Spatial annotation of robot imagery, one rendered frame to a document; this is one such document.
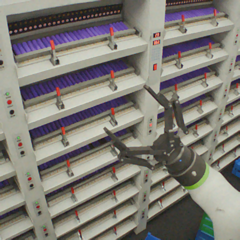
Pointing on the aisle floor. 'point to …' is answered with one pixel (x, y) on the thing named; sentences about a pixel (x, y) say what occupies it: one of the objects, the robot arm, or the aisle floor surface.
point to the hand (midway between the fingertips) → (128, 111)
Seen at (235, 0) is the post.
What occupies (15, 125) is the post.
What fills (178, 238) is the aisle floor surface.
